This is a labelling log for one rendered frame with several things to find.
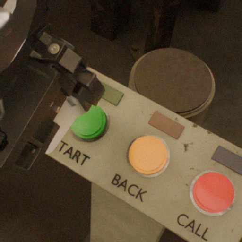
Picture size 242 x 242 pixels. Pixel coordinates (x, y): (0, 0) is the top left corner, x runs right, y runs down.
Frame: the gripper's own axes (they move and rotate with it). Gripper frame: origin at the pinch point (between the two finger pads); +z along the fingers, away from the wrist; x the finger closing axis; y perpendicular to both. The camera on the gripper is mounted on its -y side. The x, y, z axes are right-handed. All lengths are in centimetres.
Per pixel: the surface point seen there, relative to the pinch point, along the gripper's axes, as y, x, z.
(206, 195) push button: 1.1, 14.2, 9.3
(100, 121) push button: -0.3, 1.0, 9.2
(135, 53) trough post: -31, -20, 85
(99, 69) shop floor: -22, -26, 82
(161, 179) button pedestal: 1.9, 9.5, 10.4
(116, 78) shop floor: -21, -20, 82
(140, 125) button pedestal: -2.1, 4.8, 10.3
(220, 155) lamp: -3.2, 13.5, 10.2
